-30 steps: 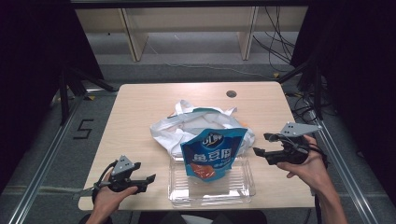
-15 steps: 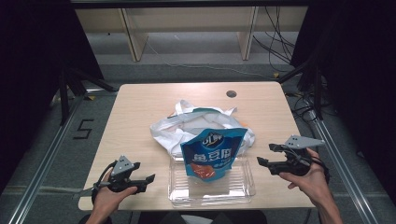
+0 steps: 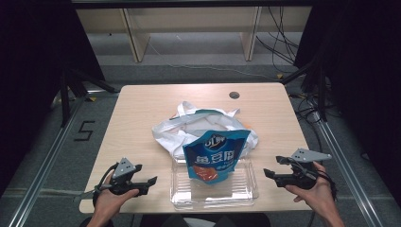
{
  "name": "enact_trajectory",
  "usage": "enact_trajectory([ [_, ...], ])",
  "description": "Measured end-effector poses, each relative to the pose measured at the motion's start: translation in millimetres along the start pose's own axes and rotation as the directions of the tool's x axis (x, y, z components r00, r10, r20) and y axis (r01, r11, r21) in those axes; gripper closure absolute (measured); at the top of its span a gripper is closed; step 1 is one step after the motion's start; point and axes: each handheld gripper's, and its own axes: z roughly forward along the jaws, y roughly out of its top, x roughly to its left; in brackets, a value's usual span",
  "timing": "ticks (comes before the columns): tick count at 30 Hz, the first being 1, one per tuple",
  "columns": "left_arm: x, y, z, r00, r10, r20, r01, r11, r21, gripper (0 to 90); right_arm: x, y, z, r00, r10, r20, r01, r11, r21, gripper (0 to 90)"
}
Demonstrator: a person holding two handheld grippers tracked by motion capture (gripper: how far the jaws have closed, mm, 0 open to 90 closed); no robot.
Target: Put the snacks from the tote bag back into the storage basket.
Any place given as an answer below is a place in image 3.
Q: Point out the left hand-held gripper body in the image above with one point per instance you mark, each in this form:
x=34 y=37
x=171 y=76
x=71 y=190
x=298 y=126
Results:
x=123 y=168

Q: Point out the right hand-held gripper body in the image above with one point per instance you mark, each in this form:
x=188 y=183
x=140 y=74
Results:
x=304 y=179

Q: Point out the white printed tote bag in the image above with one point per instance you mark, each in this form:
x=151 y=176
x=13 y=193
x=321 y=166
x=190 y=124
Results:
x=176 y=132

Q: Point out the clear plastic tray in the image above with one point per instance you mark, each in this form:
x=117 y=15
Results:
x=220 y=192

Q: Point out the blue snack packet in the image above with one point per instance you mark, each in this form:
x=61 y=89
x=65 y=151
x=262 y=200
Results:
x=214 y=154

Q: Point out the person's right hand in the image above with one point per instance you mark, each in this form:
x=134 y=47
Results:
x=320 y=195

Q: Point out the person's left hand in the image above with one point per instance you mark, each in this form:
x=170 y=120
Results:
x=107 y=205

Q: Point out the yellow tape piece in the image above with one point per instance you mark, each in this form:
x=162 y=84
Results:
x=279 y=76
x=92 y=99

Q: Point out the black metal stand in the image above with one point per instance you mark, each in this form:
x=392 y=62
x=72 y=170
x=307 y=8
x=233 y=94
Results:
x=321 y=91
x=65 y=101

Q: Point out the silver metal floor rail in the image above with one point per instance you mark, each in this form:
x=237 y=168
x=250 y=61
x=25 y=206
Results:
x=41 y=176
x=346 y=176

